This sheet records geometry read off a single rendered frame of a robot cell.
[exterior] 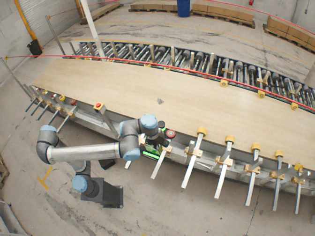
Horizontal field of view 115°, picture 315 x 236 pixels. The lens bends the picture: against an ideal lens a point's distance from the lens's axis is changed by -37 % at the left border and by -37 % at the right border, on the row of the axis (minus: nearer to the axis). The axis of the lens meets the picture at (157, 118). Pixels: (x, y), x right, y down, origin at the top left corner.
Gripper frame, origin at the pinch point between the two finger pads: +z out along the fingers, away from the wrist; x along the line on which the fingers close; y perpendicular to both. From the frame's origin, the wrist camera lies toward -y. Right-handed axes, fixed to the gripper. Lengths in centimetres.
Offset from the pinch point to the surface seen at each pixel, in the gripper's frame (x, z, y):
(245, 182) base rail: -4, 31, -81
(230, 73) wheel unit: -114, 5, -43
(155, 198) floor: 31, 101, 1
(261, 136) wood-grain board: -44, 11, -84
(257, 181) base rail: -7, 31, -94
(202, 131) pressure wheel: -26.3, 3.1, -27.3
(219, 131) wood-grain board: -36, 11, -42
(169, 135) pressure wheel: -17.7, 10.4, -1.7
